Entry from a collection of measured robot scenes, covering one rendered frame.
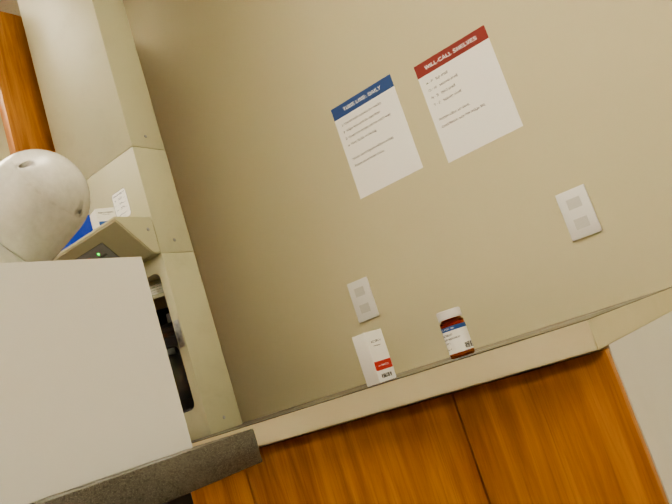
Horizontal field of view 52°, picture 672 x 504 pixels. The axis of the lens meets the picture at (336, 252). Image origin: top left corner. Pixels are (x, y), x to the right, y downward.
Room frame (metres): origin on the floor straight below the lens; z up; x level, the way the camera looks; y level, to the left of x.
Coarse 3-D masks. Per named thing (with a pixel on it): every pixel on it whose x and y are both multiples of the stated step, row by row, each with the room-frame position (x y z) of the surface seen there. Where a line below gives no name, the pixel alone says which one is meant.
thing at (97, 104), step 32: (32, 0) 1.85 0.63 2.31; (64, 0) 1.77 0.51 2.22; (96, 0) 1.72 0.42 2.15; (32, 32) 1.87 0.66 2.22; (64, 32) 1.79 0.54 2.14; (96, 32) 1.72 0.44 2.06; (128, 32) 1.79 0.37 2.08; (64, 64) 1.81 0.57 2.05; (96, 64) 1.74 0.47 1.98; (128, 64) 1.77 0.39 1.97; (64, 96) 1.83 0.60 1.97; (96, 96) 1.76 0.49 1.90; (128, 96) 1.74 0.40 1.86; (64, 128) 1.85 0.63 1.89; (96, 128) 1.78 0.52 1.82; (128, 128) 1.72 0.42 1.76; (96, 160) 1.80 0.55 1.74
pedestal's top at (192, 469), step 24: (240, 432) 0.82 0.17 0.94; (168, 456) 0.78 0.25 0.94; (192, 456) 0.74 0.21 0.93; (216, 456) 0.77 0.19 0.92; (240, 456) 0.80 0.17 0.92; (120, 480) 0.66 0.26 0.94; (144, 480) 0.68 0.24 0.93; (168, 480) 0.71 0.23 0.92; (192, 480) 0.73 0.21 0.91; (216, 480) 0.76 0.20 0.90
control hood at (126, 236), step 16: (112, 224) 1.63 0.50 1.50; (128, 224) 1.65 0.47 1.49; (144, 224) 1.69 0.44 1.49; (80, 240) 1.70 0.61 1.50; (96, 240) 1.69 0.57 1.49; (112, 240) 1.68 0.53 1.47; (128, 240) 1.67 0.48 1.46; (144, 240) 1.68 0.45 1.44; (64, 256) 1.76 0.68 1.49; (128, 256) 1.72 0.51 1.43; (144, 256) 1.71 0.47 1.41
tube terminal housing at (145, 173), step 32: (128, 160) 1.73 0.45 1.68; (160, 160) 1.78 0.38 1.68; (96, 192) 1.82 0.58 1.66; (128, 192) 1.75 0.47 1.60; (160, 192) 1.76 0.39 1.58; (160, 224) 1.73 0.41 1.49; (160, 256) 1.72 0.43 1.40; (192, 256) 1.80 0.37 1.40; (192, 288) 1.77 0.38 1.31; (192, 320) 1.75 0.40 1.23; (192, 352) 1.72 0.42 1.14; (192, 384) 1.72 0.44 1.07; (224, 384) 1.78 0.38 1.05; (192, 416) 1.74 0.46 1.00; (224, 416) 1.76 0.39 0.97
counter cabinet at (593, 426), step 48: (624, 336) 0.99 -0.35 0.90; (480, 384) 1.03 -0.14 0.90; (528, 384) 0.97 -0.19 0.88; (576, 384) 0.94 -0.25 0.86; (624, 384) 0.92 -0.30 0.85; (336, 432) 1.16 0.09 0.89; (384, 432) 1.11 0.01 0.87; (432, 432) 1.07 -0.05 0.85; (480, 432) 1.02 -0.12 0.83; (528, 432) 0.98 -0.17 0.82; (576, 432) 0.95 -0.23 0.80; (624, 432) 0.92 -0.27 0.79; (240, 480) 1.30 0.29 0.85; (288, 480) 1.24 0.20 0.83; (336, 480) 1.18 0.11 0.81; (384, 480) 1.13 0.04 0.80; (432, 480) 1.08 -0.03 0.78; (480, 480) 1.04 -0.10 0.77; (528, 480) 1.00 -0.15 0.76; (576, 480) 0.96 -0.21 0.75; (624, 480) 0.93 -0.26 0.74
